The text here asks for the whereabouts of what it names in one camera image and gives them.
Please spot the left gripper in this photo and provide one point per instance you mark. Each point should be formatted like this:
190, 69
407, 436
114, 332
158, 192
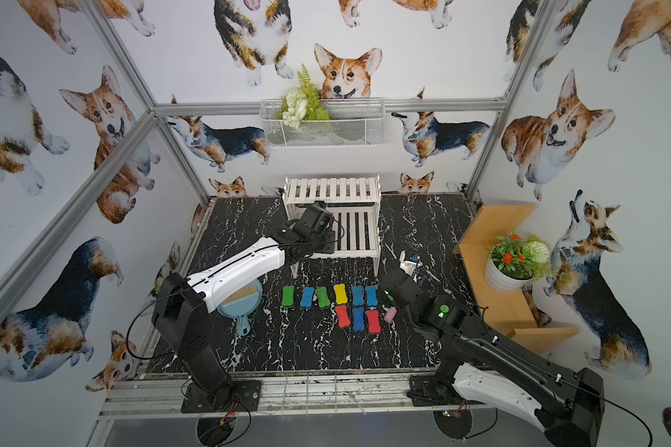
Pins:
324, 240

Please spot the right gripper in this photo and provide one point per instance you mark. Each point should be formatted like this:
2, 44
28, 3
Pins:
399, 282

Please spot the red eraser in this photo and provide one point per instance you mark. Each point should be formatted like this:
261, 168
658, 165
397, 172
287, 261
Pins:
343, 317
373, 321

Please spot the green eraser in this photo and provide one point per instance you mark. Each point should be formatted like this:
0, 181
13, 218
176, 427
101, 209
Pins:
287, 299
323, 297

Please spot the yellow eraser top shelf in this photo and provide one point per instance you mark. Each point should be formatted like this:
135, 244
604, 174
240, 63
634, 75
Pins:
340, 294

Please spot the blue eraser bottom shelf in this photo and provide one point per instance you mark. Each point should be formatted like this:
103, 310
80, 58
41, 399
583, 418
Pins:
358, 319

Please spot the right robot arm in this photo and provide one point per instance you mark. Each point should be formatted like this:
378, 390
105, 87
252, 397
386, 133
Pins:
479, 364

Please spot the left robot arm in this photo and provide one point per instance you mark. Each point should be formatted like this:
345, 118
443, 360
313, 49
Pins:
182, 310

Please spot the white wooden two-tier shelf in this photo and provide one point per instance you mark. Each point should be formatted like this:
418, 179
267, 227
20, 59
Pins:
355, 204

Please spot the wooden corner shelf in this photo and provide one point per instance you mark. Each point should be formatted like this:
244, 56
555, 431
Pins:
507, 309

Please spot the potted plant red flowers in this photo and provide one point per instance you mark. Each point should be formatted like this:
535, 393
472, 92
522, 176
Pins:
515, 262

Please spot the green fern white flowers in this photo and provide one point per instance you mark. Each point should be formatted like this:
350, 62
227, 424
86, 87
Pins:
302, 104

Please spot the purple toy rake pink handle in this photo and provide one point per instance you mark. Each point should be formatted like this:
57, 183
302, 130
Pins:
390, 315

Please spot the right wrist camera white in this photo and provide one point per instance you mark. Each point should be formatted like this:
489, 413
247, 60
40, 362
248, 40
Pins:
409, 265

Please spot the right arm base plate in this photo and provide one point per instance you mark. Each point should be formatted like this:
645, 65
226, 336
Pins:
426, 390

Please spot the white wire wall basket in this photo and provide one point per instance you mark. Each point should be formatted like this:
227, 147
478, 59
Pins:
347, 123

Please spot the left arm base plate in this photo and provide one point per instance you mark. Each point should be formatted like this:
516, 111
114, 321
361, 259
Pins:
240, 395

